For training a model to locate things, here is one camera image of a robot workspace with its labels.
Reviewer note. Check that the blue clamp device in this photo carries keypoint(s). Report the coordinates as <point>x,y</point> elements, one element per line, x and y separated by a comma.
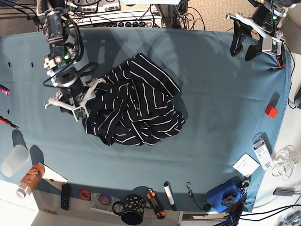
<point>227,195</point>

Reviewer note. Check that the black remote control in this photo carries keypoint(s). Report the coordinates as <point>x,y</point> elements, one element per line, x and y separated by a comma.
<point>65,196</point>

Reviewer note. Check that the orange label bottle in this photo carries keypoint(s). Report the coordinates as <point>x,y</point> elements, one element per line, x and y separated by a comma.
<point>30,180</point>

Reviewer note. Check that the orange tape roll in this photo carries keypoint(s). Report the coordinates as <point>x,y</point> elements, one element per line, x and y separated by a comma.
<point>85,195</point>

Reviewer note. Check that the white black marker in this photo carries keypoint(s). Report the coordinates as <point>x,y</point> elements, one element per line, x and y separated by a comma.
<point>169,196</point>

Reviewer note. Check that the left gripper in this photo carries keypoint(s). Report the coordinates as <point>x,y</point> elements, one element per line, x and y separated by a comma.
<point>266,21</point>

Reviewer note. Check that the red black clamp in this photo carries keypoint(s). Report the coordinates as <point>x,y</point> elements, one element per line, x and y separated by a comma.
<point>281,59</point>

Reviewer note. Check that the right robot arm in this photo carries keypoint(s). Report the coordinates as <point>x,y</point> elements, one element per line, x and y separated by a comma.
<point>66,48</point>

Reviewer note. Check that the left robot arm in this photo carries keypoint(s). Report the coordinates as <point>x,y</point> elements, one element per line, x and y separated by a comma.
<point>290,4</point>

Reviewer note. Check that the black power strip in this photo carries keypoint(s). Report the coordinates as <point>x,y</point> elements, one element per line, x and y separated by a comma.
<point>147,24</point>

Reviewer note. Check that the orange black utility knife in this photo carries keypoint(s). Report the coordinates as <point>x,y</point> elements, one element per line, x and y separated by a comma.
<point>156,204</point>

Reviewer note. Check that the red cube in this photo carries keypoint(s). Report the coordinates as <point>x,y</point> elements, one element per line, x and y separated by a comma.
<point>271,111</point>

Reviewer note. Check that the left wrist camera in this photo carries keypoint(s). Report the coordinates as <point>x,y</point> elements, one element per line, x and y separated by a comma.
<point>271,46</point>

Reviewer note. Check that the white paper card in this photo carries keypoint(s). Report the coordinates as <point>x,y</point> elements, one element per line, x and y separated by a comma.
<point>246,165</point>

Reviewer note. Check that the teal table cloth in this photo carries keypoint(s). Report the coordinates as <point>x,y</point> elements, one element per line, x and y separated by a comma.
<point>223,100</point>

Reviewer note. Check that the pink pen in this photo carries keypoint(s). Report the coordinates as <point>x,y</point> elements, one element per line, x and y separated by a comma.
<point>4,90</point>

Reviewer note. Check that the orange screwdriver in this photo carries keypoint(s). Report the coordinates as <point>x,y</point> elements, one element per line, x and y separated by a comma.
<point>8,123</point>

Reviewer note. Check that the black mug yellow pattern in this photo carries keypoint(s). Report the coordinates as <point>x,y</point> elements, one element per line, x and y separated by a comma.
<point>133,208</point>

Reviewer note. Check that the white paper sheet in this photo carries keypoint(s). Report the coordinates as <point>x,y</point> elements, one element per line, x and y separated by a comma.
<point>50,174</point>

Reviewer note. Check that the white packaged item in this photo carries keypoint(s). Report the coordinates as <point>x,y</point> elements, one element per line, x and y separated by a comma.
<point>262,153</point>

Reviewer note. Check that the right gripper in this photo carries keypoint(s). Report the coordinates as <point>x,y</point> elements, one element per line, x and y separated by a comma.
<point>73,92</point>

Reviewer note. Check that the purple tape roll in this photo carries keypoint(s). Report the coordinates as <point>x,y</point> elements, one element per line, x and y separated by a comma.
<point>105,199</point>

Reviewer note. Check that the carabiner with black cord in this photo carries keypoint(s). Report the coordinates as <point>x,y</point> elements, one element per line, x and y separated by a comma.
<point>190,192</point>

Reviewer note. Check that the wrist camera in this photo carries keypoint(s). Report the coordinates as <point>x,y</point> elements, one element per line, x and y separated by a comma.
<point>80,113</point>
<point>271,46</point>

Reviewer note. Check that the grey adapter box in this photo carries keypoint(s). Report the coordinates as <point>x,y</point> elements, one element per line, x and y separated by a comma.
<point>280,191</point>

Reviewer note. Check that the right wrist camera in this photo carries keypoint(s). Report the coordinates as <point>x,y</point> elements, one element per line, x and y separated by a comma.
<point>80,113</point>

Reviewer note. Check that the navy white striped t-shirt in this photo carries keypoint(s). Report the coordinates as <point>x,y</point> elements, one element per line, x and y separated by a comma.
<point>134,105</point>

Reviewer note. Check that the translucent plastic cup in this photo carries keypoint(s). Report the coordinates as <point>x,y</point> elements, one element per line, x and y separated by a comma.
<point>16,159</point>

